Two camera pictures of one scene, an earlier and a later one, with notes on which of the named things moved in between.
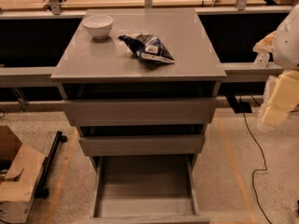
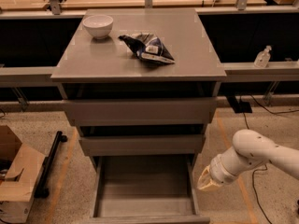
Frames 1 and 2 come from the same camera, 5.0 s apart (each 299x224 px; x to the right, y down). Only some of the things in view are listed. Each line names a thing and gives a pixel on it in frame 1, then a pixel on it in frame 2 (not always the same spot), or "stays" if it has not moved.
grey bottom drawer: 146,189 stays
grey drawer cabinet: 140,86 stays
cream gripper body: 287,46 → 219,169
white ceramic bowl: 99,26 stays
